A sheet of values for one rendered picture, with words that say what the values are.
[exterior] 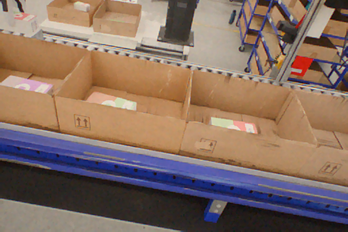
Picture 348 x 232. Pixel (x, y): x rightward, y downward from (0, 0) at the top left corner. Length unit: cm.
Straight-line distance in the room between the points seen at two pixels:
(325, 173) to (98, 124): 73
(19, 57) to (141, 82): 49
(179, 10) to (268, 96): 94
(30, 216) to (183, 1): 157
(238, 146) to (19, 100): 67
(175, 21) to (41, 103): 117
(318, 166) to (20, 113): 94
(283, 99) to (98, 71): 74
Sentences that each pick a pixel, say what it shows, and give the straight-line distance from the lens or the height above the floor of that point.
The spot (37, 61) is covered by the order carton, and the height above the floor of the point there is 95.
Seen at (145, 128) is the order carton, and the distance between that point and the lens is 78.
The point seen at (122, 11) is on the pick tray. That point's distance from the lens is 217.
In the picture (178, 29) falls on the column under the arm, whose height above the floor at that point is 84.
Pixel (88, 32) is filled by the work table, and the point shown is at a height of 75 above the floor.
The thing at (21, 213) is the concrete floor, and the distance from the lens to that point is 183.
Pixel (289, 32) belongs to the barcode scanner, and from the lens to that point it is 163.
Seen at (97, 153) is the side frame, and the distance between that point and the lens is 82.
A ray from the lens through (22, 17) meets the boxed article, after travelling 98.
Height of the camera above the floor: 154
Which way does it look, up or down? 38 degrees down
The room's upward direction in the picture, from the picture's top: 11 degrees clockwise
